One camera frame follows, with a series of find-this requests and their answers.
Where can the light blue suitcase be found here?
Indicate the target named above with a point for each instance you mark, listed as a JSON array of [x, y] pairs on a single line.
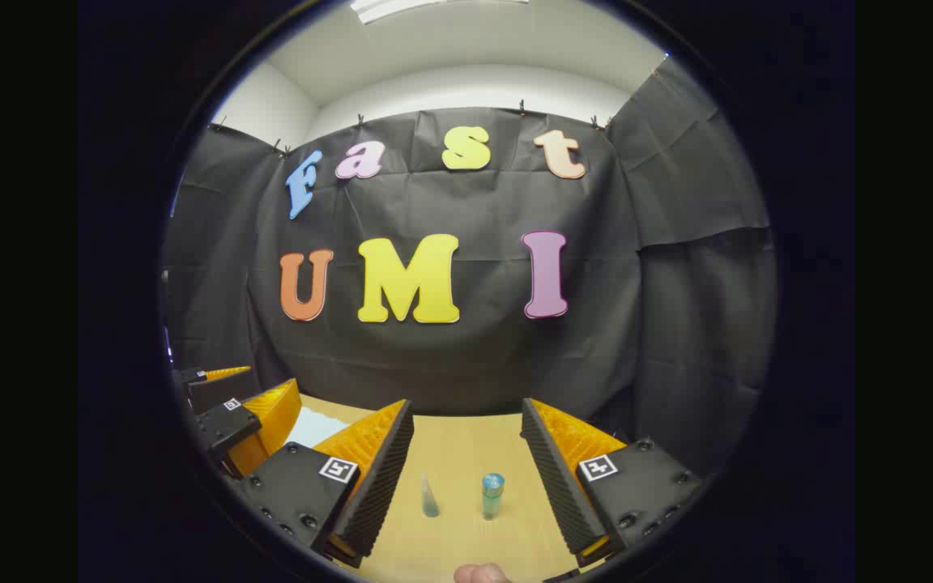
[[313, 427]]

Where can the blue capped bottle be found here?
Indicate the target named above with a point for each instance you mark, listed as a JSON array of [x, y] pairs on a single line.
[[492, 495]]

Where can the clear blue squeeze tube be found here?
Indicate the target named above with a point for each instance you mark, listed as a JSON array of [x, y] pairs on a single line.
[[430, 500]]

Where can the ceiling light panel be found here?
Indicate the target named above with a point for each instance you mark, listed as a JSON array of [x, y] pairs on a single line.
[[426, 6]]

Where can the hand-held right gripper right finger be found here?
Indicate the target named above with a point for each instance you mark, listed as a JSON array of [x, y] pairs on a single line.
[[555, 478]]

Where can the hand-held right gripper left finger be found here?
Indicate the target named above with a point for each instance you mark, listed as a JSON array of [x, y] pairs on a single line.
[[381, 478]]

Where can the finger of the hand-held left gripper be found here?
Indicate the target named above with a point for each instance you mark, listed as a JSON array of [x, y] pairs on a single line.
[[227, 425], [219, 390]]

